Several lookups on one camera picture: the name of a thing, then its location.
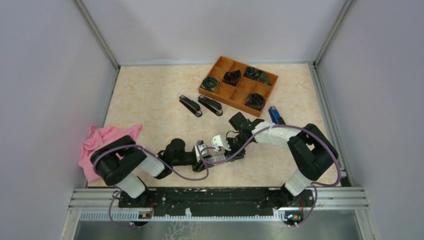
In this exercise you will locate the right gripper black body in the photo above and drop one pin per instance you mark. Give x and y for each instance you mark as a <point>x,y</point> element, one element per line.
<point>235,144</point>

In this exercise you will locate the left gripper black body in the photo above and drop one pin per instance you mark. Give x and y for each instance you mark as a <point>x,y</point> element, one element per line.
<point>197,167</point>

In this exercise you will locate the red white staple box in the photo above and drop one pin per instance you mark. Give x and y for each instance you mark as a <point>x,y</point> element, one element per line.
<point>216,160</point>

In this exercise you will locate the black stapler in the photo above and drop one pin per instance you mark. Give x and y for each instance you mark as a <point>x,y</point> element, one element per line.
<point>212,105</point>
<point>191,105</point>

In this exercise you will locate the blue stapler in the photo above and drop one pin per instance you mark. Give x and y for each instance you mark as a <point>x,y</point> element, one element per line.
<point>275,116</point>

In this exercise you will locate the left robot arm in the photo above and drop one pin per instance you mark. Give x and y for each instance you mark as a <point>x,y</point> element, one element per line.
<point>115,162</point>

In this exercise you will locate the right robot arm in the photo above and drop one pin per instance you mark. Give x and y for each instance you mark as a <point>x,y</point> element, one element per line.
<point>312,152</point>

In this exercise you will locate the black coiled item lower right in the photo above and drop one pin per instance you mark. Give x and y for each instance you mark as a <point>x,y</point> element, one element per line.
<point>255,101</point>

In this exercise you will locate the orange compartment tray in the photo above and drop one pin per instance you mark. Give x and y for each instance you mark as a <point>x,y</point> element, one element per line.
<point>235,96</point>

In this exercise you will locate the black coiled item blue-green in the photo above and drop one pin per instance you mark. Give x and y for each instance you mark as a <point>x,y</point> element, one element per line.
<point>210,84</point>

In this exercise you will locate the black coiled item centre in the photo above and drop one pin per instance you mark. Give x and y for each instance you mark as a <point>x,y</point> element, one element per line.
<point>232,77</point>

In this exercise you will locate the dark green flat item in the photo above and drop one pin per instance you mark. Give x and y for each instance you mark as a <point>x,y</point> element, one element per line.
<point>265,79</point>

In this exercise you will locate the black coiled item upper right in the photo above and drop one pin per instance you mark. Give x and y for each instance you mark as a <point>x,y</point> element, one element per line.
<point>252,73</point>

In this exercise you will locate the pink cloth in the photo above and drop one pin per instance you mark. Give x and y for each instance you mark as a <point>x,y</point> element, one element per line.
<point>98,138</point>

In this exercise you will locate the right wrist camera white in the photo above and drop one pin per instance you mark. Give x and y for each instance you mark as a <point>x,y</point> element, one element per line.
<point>220,142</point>

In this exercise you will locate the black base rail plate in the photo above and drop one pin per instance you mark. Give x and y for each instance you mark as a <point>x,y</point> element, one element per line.
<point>216,201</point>

